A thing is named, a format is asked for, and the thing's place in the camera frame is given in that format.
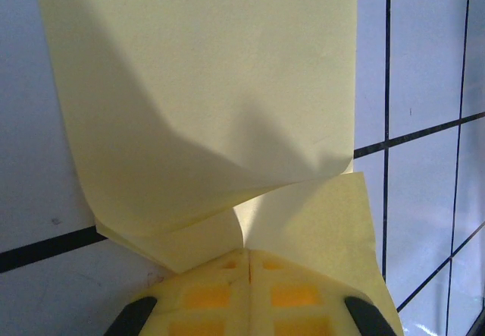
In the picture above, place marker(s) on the yellow cloth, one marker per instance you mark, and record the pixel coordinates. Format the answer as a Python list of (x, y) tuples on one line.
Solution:
[(227, 66)]

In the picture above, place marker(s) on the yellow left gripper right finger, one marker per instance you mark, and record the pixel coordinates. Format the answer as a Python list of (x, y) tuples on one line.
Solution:
[(295, 298)]

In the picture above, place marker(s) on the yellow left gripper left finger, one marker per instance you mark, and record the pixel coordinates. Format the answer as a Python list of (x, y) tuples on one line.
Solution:
[(212, 298)]

